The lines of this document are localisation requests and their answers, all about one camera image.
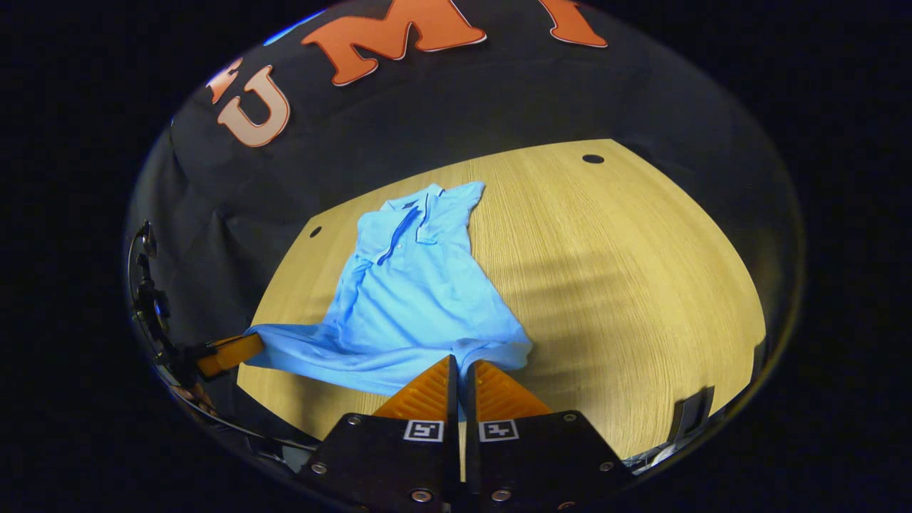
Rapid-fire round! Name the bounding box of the light blue T-shirt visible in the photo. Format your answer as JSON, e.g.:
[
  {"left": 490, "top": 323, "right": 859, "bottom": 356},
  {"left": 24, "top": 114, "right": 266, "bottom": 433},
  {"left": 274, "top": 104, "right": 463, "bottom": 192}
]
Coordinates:
[{"left": 244, "top": 181, "right": 534, "bottom": 397}]

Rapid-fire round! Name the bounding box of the black backdrop cloth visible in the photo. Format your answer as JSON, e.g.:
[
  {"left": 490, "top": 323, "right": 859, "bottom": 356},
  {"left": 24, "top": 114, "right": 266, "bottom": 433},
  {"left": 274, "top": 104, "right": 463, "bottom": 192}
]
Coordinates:
[{"left": 125, "top": 0, "right": 806, "bottom": 400}]

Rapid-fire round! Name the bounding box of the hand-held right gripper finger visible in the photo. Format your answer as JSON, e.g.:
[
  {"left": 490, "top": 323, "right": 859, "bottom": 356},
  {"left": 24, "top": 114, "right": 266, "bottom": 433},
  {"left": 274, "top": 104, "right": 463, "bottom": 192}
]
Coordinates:
[
  {"left": 464, "top": 360, "right": 635, "bottom": 513},
  {"left": 299, "top": 355, "right": 461, "bottom": 513}
]

